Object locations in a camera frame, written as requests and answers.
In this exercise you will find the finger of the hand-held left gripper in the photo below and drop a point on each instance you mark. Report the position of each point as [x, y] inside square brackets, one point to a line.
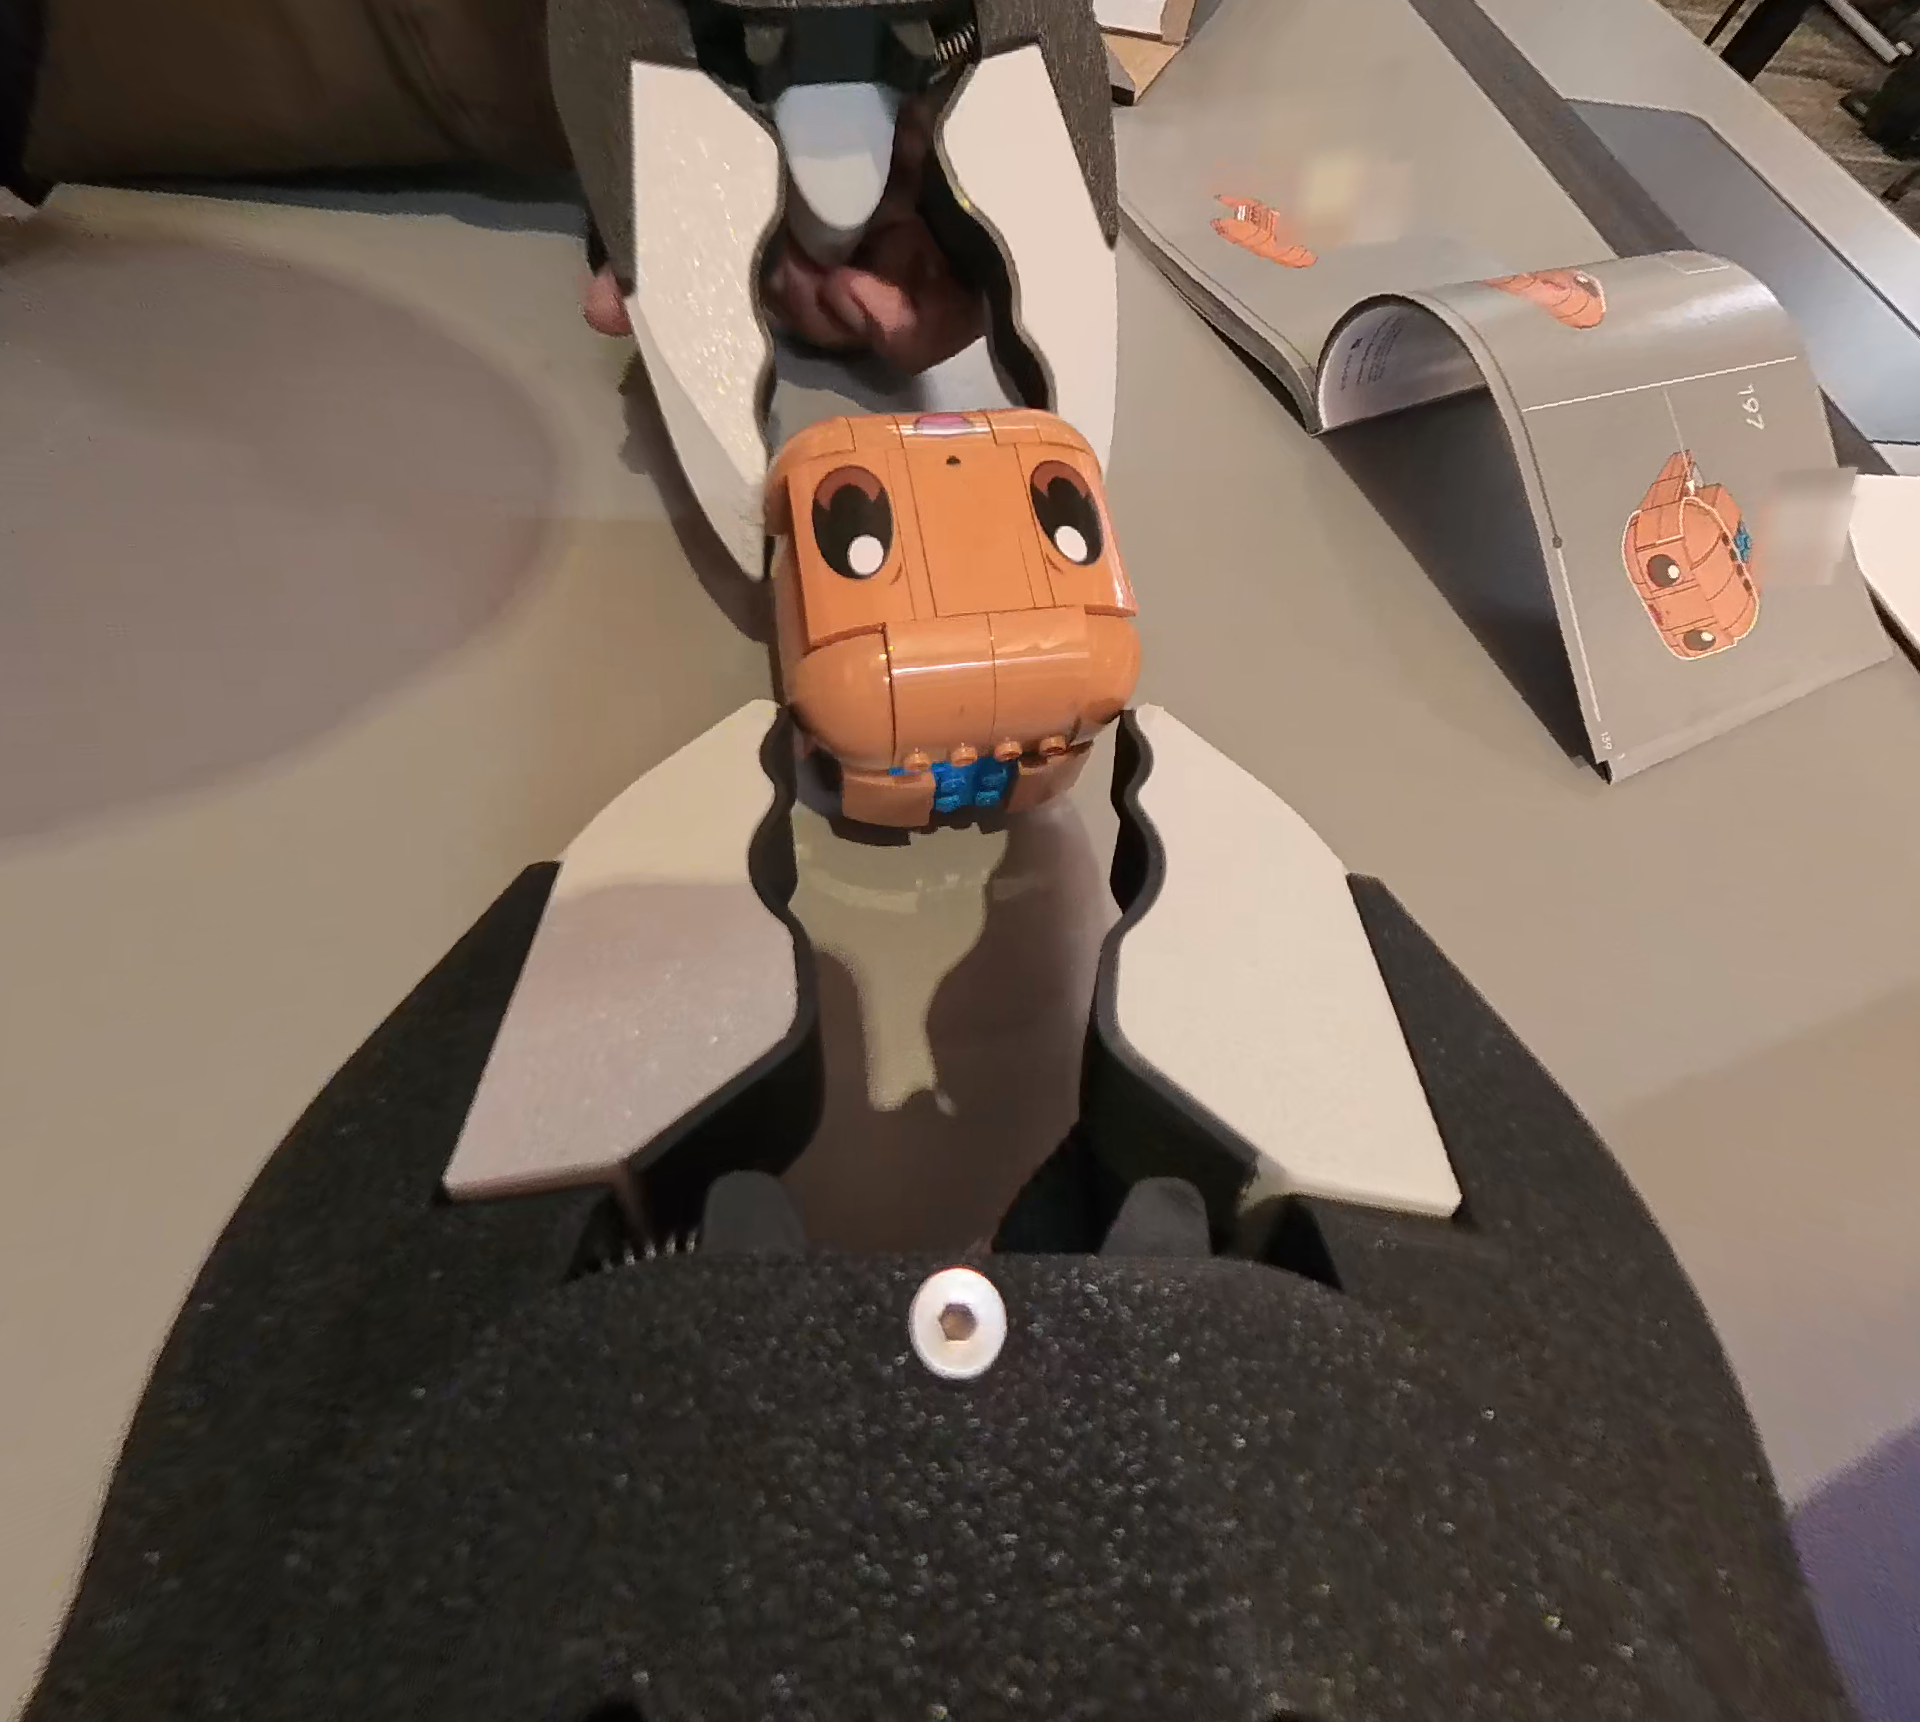
[691, 255]
[1037, 194]

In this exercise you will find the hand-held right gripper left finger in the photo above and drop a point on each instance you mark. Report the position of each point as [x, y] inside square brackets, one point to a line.
[631, 1004]

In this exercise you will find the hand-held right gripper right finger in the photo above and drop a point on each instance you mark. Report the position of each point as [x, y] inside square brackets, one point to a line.
[1275, 1015]

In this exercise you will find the brown lego head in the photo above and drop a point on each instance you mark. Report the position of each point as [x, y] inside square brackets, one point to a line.
[961, 584]

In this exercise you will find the grey instruction booklet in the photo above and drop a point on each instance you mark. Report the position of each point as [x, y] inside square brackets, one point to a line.
[1650, 477]

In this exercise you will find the person's left hand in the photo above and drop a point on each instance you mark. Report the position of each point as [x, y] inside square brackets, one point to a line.
[886, 298]

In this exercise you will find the white desk stand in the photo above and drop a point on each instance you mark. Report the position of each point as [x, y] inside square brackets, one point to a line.
[1892, 568]

